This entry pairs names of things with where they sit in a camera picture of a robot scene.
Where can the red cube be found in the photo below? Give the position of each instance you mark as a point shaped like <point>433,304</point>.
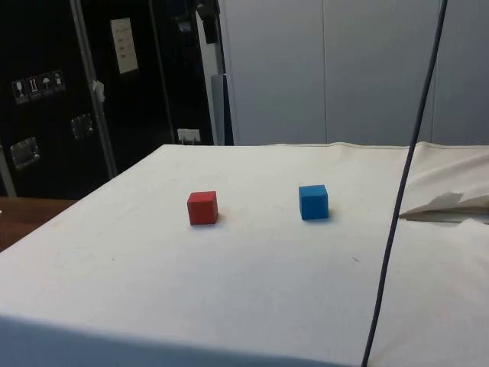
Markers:
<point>202,211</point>

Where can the blue cube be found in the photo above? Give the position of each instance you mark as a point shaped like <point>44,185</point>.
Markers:
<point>313,204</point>

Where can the pale grey locker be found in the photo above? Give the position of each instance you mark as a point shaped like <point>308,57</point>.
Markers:
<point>462,72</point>
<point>376,72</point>
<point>275,76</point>

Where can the black cabinet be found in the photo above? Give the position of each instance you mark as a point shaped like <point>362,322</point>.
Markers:
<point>49,126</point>

